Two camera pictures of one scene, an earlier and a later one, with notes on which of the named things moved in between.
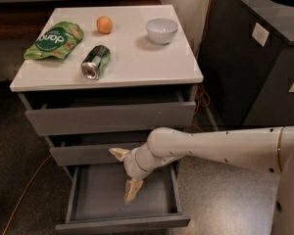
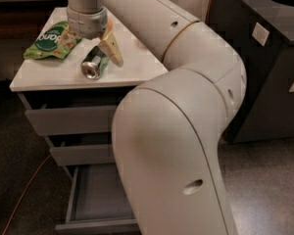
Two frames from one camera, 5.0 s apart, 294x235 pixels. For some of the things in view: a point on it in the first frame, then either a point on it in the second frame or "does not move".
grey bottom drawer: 96,202 does not move
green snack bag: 58,41 does not move
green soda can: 96,61 does not move
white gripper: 131,165 → 86,23
